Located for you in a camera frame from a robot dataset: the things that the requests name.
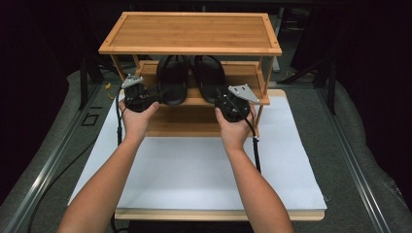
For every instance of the black metal stand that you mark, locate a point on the black metal stand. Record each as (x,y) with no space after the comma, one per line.
(331,90)
(84,84)

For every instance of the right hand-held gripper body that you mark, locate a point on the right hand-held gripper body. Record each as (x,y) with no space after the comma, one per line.
(234,108)

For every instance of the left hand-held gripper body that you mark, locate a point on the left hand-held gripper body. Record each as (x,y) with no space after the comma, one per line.
(136,97)

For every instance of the wooden three-tier shoe rack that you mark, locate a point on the wooden three-tier shoe rack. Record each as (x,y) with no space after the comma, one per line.
(191,32)

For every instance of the yellow tape scrap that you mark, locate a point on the yellow tape scrap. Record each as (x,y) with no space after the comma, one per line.
(107,86)

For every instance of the person's right hand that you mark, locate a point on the person's right hand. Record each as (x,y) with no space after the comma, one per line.
(236,134)

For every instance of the black slipper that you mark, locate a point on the black slipper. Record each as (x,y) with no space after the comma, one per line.
(209,77)
(173,81)

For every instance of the person's left hand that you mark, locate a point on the person's left hand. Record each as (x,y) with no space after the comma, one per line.
(136,124)

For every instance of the white table mat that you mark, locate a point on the white table mat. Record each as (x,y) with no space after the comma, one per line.
(194,171)

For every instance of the metal floor rail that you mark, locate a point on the metal floor rail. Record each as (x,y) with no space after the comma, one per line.
(356,174)
(42,174)

